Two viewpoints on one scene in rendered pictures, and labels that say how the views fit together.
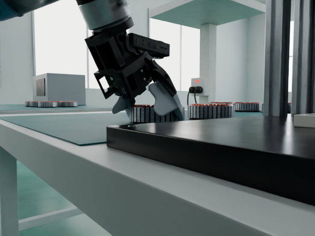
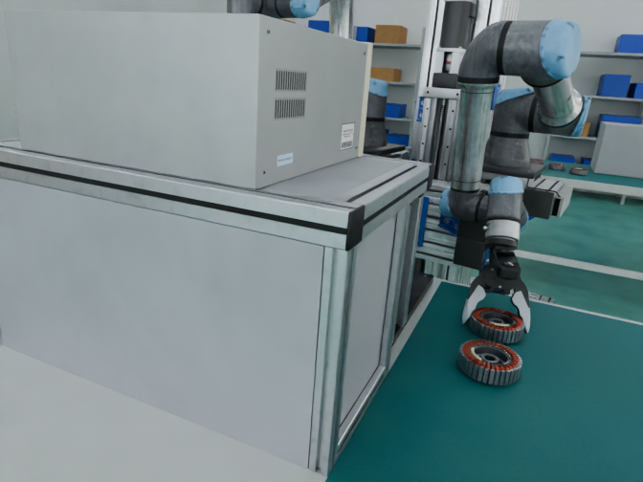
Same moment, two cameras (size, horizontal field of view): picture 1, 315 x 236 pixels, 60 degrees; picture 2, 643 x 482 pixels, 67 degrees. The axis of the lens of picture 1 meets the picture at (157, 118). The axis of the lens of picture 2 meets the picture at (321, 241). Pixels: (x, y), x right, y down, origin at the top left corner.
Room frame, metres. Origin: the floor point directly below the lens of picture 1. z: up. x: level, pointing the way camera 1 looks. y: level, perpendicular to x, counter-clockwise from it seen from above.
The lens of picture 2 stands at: (1.21, -0.81, 1.25)
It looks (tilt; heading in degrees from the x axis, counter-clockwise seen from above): 18 degrees down; 151
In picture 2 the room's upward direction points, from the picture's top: 4 degrees clockwise
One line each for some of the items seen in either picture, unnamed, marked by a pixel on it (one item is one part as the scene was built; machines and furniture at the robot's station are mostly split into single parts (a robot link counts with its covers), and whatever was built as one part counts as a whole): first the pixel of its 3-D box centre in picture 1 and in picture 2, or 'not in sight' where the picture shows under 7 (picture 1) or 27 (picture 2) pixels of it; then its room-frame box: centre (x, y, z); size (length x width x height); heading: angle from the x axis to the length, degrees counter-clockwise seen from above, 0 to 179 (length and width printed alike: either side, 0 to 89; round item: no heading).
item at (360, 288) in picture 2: not in sight; (364, 324); (0.67, -0.43, 0.91); 0.28 x 0.03 x 0.32; 128
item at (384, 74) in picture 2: not in sight; (383, 75); (-5.11, 3.51, 1.37); 0.42 x 0.40 x 0.18; 39
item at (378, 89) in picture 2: not in sight; (368, 97); (-0.33, 0.19, 1.20); 0.13 x 0.12 x 0.14; 22
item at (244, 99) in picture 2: not in sight; (209, 92); (0.36, -0.58, 1.22); 0.44 x 0.39 x 0.20; 38
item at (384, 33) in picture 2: not in sight; (390, 35); (-5.07, 3.54, 1.90); 0.40 x 0.36 x 0.24; 129
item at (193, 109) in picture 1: (210, 111); (489, 361); (0.66, -0.13, 0.77); 0.11 x 0.11 x 0.04
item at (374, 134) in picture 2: not in sight; (367, 129); (-0.32, 0.19, 1.09); 0.15 x 0.15 x 0.10
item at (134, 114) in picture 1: (157, 113); (496, 324); (0.56, 0.00, 0.77); 0.11 x 0.11 x 0.04
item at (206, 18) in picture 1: (205, 59); not in sight; (1.24, -0.21, 0.98); 0.37 x 0.35 x 0.46; 38
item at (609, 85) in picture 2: not in sight; (612, 85); (-2.75, 5.35, 1.41); 0.42 x 0.28 x 0.26; 130
